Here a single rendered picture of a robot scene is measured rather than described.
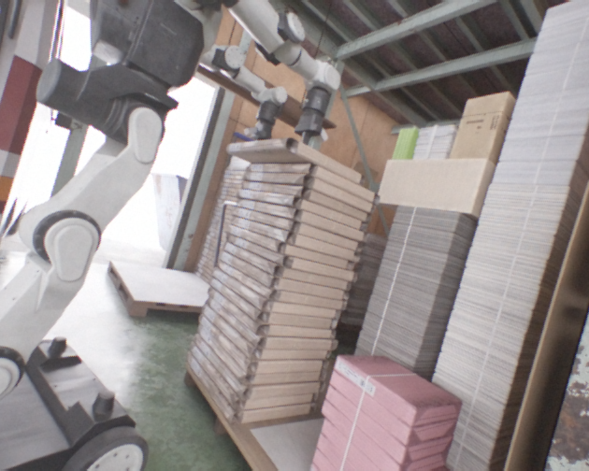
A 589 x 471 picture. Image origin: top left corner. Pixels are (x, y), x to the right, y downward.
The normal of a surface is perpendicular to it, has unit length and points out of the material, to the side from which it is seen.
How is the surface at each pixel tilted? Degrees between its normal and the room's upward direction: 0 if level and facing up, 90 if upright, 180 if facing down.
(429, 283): 90
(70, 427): 45
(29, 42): 75
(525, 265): 90
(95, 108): 113
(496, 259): 90
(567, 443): 90
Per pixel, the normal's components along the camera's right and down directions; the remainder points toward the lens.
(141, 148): 0.77, 0.22
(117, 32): 0.42, 0.55
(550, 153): -0.77, -0.23
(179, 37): 0.54, 0.35
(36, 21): 0.84, -0.03
